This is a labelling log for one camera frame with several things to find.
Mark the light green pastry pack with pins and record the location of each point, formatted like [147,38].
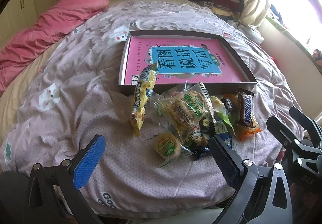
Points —
[222,113]

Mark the dark shallow cardboard box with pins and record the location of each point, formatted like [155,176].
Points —
[213,88]

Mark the blue snack pack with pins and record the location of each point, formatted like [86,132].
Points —
[204,150]

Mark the pink and blue book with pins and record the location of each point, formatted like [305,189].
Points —
[181,59]

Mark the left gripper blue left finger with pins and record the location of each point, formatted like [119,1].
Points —
[86,160]

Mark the cream wardrobe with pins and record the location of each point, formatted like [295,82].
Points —
[16,16]

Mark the Snickers chocolate bar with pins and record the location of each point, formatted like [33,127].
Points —
[245,112]

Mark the clear pack brown rice cakes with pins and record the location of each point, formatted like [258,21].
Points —
[185,109]

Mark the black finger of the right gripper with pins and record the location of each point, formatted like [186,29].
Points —
[311,126]

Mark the yellow Alpenliebe candy pack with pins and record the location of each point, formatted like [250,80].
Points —
[143,91]

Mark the small dark roll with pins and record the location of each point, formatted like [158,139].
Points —
[228,104]

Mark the floral mauve quilt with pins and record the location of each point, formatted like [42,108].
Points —
[78,97]

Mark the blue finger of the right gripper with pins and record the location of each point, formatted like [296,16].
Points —
[281,132]

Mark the black cartoon snack pack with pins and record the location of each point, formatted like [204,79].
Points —
[199,138]

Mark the round biscuit green label pack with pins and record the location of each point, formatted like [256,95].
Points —
[168,146]

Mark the orange bread pack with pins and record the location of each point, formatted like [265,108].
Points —
[242,132]

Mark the pink blanket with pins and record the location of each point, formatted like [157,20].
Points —
[60,20]

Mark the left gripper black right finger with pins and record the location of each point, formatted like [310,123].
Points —
[228,161]

